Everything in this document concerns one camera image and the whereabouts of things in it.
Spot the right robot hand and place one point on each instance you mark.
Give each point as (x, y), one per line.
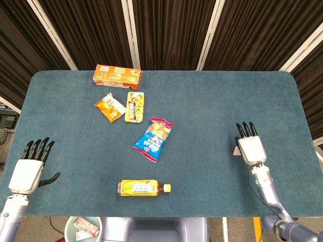
(251, 148)

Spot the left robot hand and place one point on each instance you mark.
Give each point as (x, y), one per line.
(26, 174)

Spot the red tape strip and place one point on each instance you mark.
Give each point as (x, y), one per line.
(236, 150)

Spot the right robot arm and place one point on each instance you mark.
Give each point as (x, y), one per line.
(275, 201)

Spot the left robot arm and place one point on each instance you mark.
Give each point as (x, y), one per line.
(12, 216)

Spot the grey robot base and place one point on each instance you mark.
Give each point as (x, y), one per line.
(156, 230)

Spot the white bucket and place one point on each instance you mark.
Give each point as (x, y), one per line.
(69, 230)

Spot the red white packet in bucket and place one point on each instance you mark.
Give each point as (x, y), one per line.
(85, 227)

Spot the blue table mat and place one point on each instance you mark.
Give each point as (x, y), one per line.
(161, 141)

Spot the blue snack bag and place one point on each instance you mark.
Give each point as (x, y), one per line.
(154, 140)

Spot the orange white snack packet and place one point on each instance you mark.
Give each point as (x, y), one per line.
(110, 107)

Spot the yellow tea bottle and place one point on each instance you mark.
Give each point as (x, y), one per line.
(141, 188)

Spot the yellow snack packet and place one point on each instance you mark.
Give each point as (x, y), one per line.
(135, 107)

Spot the orange cardboard snack box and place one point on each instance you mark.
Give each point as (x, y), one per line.
(117, 76)

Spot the white partition frame post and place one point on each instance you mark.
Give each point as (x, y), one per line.
(210, 34)
(301, 50)
(10, 104)
(131, 34)
(53, 35)

